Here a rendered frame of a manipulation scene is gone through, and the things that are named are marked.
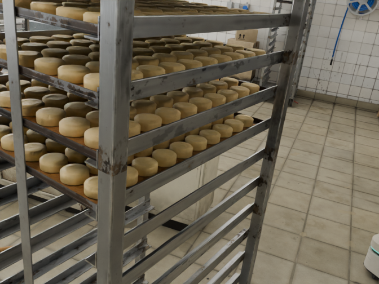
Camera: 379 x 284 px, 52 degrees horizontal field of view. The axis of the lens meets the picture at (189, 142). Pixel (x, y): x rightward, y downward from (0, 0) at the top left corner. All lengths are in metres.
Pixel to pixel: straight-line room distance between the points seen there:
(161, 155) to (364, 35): 5.38
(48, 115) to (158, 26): 0.25
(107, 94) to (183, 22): 0.19
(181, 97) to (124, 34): 0.38
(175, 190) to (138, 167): 1.64
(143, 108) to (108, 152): 0.24
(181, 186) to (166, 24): 1.79
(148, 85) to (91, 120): 0.14
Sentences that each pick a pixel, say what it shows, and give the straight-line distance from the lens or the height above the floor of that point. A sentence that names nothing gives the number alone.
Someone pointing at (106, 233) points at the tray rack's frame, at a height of 1.12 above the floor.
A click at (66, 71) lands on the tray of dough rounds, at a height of 1.33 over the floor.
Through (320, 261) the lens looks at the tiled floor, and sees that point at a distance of 2.56.
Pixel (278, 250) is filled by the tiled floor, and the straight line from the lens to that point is 2.54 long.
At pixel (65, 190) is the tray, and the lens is 0.68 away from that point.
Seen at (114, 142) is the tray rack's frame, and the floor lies 1.27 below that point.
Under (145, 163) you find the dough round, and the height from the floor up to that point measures 1.15.
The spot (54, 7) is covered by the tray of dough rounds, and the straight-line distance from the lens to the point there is 0.66.
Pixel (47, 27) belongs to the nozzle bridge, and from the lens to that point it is 2.27.
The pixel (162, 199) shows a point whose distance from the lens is 2.43.
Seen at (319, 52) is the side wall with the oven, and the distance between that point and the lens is 6.06.
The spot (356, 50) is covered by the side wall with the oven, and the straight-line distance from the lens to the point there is 6.04.
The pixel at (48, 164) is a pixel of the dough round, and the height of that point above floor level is 1.15.
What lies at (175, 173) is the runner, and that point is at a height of 1.14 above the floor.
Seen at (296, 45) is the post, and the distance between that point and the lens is 1.02.
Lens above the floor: 1.48
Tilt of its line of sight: 23 degrees down
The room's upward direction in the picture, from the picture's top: 6 degrees clockwise
